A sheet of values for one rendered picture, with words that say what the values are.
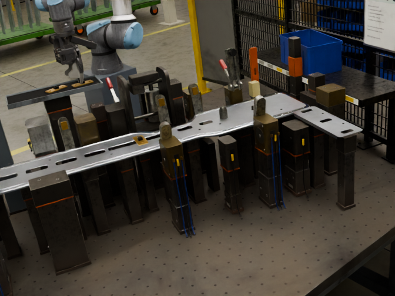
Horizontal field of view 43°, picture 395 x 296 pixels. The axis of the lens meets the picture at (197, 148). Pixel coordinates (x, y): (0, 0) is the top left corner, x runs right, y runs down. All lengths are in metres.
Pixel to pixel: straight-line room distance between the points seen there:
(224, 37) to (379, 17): 2.85
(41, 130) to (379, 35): 1.35
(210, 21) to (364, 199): 3.30
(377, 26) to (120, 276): 1.37
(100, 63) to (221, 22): 2.57
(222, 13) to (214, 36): 0.28
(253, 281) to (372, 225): 0.48
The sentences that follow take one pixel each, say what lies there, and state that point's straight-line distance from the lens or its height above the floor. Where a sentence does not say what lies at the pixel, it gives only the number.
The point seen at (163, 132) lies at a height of 1.07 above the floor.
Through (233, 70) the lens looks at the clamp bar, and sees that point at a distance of 2.07.
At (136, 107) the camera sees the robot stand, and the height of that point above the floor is 0.91.
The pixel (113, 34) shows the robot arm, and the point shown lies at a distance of 2.30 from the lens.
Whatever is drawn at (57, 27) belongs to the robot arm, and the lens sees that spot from 1.99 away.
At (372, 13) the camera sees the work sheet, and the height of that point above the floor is 1.28.
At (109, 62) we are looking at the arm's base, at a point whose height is 1.15.
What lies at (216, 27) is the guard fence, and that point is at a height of 0.71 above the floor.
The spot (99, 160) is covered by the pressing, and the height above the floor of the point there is 1.00.
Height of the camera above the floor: 1.73
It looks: 25 degrees down
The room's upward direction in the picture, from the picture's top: 8 degrees counter-clockwise
